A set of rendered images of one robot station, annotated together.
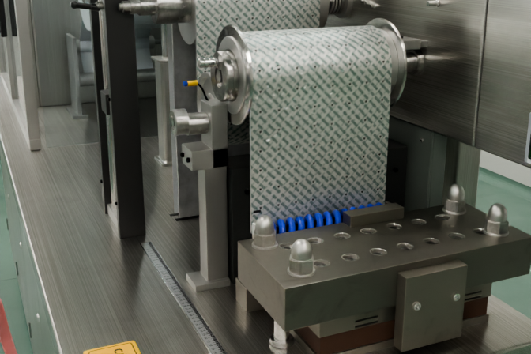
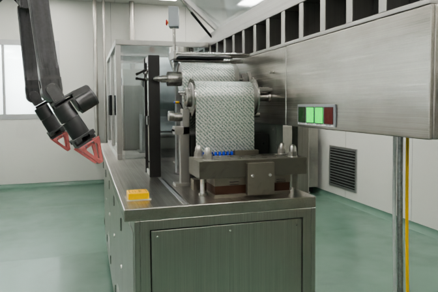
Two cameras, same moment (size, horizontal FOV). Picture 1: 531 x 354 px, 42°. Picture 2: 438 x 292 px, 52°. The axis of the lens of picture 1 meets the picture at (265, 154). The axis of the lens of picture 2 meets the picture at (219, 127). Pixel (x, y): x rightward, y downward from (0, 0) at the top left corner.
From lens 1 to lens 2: 0.80 m
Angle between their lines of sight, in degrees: 15
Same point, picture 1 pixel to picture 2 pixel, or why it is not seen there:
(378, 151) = (249, 129)
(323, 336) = (216, 186)
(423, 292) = (255, 171)
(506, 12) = (290, 70)
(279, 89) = (206, 100)
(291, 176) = (212, 135)
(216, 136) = (184, 121)
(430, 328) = (259, 186)
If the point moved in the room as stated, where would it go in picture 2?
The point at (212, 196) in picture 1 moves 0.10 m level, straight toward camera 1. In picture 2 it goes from (183, 146) to (180, 148)
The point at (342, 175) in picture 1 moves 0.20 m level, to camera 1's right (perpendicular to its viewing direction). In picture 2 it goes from (234, 137) to (287, 137)
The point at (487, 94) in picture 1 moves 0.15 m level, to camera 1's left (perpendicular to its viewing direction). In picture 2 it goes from (288, 102) to (248, 102)
